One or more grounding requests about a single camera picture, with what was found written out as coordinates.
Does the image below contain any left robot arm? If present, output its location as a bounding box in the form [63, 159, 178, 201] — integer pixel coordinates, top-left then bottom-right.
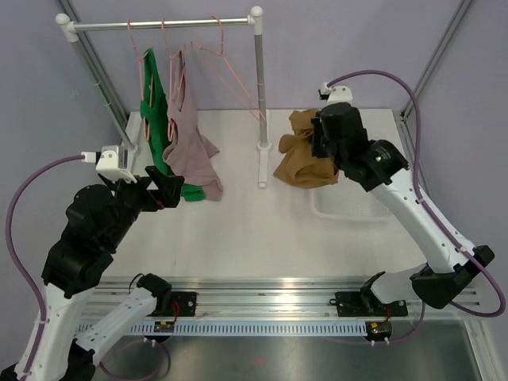
[1, 166, 184, 380]

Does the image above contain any white slotted cable duct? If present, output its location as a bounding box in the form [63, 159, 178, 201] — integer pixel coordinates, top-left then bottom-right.
[75, 319, 368, 337]

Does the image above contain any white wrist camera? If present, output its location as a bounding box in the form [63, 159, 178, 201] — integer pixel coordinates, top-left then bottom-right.
[318, 83, 353, 105]
[81, 145, 137, 183]

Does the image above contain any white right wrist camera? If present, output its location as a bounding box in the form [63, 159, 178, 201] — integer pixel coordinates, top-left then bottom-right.
[318, 83, 353, 105]

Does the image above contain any pink hanger of brown top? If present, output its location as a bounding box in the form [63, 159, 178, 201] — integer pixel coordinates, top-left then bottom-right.
[190, 15, 267, 127]

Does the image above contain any brown tank top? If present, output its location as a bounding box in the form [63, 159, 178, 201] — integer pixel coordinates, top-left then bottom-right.
[273, 109, 339, 189]

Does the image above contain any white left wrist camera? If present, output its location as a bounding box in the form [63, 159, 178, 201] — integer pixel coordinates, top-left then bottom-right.
[81, 145, 137, 183]

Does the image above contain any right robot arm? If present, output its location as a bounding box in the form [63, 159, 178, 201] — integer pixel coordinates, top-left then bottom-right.
[311, 102, 495, 314]

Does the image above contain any pink tank top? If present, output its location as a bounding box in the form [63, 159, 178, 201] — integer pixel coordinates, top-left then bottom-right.
[163, 56, 223, 202]

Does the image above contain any white clothes rack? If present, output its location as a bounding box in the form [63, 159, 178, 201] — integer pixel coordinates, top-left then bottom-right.
[55, 6, 273, 189]

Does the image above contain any pink hanger of green top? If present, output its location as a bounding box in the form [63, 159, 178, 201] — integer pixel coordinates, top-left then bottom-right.
[127, 20, 153, 142]

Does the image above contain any green tank top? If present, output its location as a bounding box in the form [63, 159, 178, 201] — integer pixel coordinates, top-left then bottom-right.
[139, 48, 206, 203]

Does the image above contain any white plastic basket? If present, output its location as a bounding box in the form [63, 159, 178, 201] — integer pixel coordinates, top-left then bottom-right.
[310, 184, 393, 223]

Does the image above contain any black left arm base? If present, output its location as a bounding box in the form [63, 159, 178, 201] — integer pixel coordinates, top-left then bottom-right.
[167, 291, 198, 318]

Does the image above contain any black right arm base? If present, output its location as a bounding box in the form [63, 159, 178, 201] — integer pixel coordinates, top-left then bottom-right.
[329, 291, 409, 318]

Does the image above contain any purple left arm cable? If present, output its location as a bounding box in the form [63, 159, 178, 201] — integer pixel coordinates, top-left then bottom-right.
[5, 155, 85, 376]

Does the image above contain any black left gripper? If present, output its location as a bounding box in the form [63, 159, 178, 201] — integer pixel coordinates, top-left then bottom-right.
[103, 164, 185, 248]

